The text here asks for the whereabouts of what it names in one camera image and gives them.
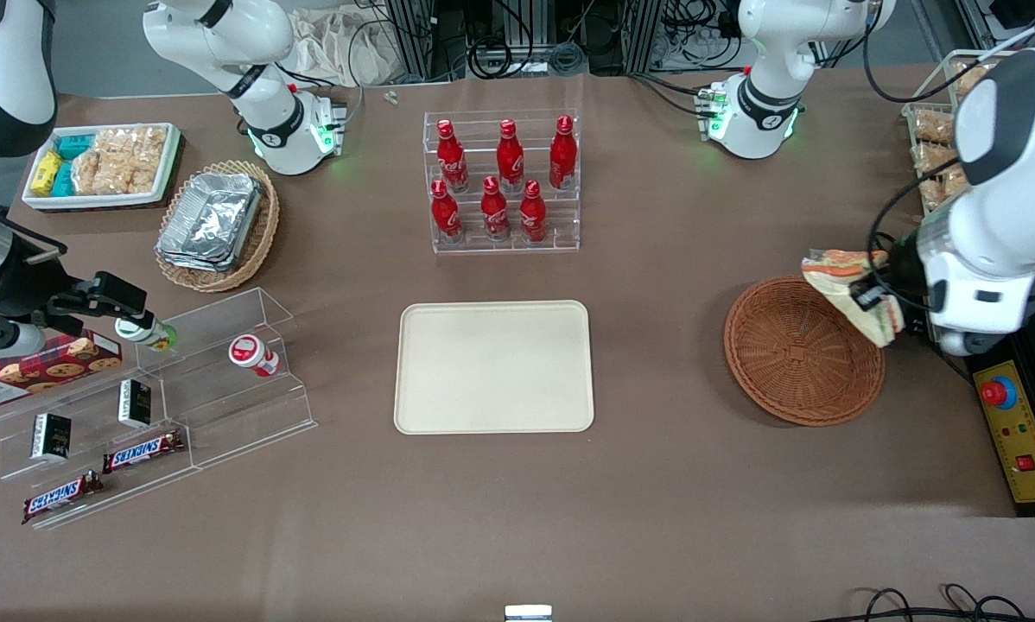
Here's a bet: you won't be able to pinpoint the white bottle green cap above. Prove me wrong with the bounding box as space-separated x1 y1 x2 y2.
115 316 178 353

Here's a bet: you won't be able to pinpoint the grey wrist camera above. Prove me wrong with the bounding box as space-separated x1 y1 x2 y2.
937 327 1002 358
0 321 48 365

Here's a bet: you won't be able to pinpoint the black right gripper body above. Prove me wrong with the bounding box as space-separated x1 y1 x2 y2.
0 229 95 340

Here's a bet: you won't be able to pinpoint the clear acrylic bottle rack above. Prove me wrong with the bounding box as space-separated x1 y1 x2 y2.
422 108 581 255

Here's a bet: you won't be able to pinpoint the white cloth bag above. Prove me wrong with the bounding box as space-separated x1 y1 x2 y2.
290 3 398 88

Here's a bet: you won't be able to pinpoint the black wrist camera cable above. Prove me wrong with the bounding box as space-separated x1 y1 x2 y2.
866 151 975 314

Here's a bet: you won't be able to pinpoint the clear acrylic stepped shelf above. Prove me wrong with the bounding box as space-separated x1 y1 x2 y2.
131 287 319 473
0 341 201 530

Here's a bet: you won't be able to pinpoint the red cookie box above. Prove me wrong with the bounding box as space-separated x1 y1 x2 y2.
0 332 124 412

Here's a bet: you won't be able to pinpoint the rice cracker snack pack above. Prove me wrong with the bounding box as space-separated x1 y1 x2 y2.
129 126 169 194
73 130 134 196

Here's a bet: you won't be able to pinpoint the puffed rice snack pack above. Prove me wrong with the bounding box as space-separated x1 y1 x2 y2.
918 169 969 213
913 111 956 144
956 59 1000 98
911 143 961 175

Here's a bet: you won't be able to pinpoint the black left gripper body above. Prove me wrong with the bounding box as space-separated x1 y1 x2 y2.
882 226 933 305

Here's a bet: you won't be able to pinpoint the brown round wicker basket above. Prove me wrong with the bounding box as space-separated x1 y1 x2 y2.
724 275 887 428

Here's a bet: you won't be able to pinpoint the triangle sandwich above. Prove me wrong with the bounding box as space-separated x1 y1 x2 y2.
800 248 905 347

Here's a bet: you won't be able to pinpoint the Snickers chocolate bar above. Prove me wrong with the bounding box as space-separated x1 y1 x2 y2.
22 470 105 526
102 428 187 475

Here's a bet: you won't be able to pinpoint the red cola bottle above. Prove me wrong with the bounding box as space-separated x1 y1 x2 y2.
480 176 512 244
549 115 579 192
430 179 465 244
519 180 549 245
495 119 525 194
435 119 470 194

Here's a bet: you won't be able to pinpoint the black cable bundle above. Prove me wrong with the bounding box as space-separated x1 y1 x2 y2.
464 0 624 80

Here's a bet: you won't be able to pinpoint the white plastic bin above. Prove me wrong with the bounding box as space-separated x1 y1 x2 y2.
20 122 182 212

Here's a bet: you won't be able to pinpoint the black floor cable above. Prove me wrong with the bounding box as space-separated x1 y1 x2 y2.
831 584 1035 622

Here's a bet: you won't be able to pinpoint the yellow control box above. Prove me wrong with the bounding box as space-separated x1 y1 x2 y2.
967 307 1035 517

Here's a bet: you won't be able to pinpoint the yellow snack pack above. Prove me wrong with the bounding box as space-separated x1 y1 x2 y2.
30 150 64 198

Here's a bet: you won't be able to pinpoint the beige plastic tray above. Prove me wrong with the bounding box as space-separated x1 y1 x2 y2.
394 300 595 435

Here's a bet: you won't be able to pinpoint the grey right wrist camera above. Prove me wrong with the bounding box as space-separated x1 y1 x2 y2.
0 321 48 365

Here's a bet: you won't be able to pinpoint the stacked aluminium foil containers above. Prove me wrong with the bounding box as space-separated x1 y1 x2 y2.
157 172 264 272

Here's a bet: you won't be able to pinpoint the light tan wicker basket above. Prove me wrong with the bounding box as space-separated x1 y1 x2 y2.
154 159 282 294

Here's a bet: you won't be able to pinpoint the aluminium frame post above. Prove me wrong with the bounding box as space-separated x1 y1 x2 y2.
384 0 437 84
625 0 667 75

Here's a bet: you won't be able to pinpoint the white bottle red cap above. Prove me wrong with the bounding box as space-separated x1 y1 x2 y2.
228 334 282 378

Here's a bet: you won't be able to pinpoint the white wire rack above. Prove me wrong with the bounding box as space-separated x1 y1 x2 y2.
901 48 1026 219

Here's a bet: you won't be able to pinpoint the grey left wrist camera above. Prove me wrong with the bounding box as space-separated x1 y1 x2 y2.
937 327 1002 358

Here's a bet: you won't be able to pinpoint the small black box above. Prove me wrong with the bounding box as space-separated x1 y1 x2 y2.
31 412 73 461
117 378 153 430

